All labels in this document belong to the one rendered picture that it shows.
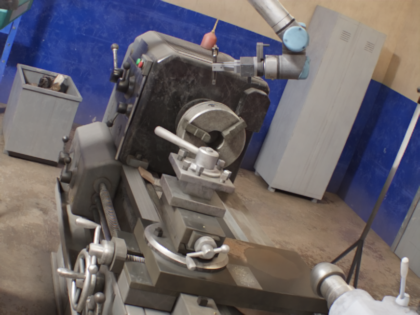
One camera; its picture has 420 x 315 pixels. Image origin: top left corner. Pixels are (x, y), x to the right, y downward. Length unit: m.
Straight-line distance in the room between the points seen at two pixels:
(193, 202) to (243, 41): 4.41
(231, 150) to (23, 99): 2.32
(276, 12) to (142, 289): 1.06
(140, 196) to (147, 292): 0.73
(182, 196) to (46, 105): 2.83
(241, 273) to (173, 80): 0.99
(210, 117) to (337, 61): 3.66
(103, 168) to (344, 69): 3.74
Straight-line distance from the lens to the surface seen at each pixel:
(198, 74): 2.55
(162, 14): 5.86
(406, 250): 5.83
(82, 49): 5.81
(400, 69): 6.69
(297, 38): 2.19
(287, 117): 6.12
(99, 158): 2.65
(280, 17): 2.19
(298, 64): 2.34
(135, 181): 2.46
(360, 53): 6.05
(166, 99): 2.54
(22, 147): 4.60
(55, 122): 4.57
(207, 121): 2.39
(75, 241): 2.82
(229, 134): 2.39
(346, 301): 1.40
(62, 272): 1.82
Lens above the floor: 1.64
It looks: 15 degrees down
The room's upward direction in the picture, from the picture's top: 21 degrees clockwise
